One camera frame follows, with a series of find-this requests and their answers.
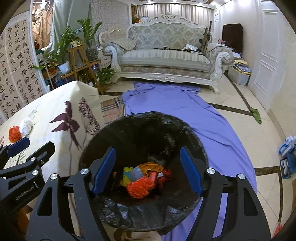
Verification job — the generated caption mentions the plant in white pot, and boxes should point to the plant in white pot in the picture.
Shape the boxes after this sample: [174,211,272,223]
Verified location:
[33,26,82,75]

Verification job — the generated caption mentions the toy rifle on sofa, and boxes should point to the toy rifle on sofa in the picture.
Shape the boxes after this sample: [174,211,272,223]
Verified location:
[199,21,212,55]

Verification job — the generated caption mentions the white panelled door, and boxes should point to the white panelled door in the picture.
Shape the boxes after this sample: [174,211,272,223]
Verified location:
[248,1,287,112]

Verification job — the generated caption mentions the red plastic bag ball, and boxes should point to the red plastic bag ball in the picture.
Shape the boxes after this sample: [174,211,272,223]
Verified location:
[9,126,22,143]

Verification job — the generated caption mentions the small floor plant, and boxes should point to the small floor plant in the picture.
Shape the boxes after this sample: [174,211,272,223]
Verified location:
[95,68,114,86]

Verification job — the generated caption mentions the wooden plant stand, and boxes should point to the wooden plant stand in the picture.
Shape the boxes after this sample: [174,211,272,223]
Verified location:
[61,45,113,94]

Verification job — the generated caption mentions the teal and white tube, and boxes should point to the teal and white tube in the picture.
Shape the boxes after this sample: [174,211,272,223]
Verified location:
[127,166,144,182]

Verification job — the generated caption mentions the plaid cloth on floor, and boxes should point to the plaid cloth on floor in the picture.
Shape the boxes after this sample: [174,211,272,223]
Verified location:
[101,95,126,124]

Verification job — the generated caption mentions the dark red fabric knot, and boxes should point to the dark red fabric knot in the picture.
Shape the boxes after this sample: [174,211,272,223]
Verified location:
[157,169,171,188]

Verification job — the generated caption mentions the purple floor cloth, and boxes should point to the purple floor cloth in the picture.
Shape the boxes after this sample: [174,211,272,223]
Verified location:
[121,82,258,241]

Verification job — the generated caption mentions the floral table cloth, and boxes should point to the floral table cloth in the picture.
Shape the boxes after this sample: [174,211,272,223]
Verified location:
[0,80,163,241]

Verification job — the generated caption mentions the white window curtain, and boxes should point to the white window curtain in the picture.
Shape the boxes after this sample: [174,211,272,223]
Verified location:
[137,4,214,26]

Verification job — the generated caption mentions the ornate grey sofa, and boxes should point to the ornate grey sofa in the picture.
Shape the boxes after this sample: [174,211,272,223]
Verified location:
[101,15,234,94]

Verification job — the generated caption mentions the blue white shoes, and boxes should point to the blue white shoes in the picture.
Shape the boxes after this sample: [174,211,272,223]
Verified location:
[277,136,296,179]

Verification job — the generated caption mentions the orange wrapper in bin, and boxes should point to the orange wrapper in bin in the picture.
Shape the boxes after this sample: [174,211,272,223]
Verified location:
[138,162,164,176]

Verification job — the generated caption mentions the tall green plant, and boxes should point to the tall green plant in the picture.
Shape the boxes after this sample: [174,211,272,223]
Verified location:
[77,18,103,62]

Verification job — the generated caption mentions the box of books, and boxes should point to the box of books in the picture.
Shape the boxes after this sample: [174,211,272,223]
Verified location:
[228,60,251,86]

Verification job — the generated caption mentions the white crumpled plastic bag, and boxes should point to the white crumpled plastic bag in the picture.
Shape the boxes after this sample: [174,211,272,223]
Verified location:
[21,120,34,136]

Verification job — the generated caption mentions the red bottle black cap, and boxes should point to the red bottle black cap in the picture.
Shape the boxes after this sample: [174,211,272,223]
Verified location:
[149,171,158,185]

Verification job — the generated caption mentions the calligraphy folding screen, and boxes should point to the calligraphy folding screen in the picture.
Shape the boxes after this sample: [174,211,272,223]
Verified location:
[1,11,47,121]

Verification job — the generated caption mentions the black bag trash bin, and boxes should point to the black bag trash bin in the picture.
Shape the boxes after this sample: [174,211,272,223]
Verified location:
[79,111,208,235]

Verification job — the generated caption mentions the orange-red net ball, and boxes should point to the orange-red net ball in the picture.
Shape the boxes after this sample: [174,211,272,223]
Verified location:
[126,177,155,199]

